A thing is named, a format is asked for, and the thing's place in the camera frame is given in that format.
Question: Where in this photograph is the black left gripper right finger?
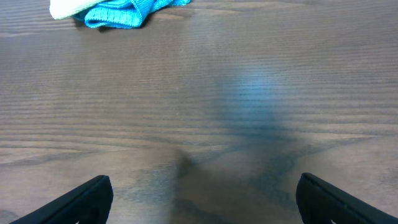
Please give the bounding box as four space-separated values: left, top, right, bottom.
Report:
295 172 397 224

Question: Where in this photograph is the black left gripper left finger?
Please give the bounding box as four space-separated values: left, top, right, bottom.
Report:
11 175 113 224

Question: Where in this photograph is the folded blue cloth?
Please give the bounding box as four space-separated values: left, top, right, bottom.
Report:
72 0 191 29

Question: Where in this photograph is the folded light green cloth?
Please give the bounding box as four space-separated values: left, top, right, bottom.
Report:
49 0 105 20

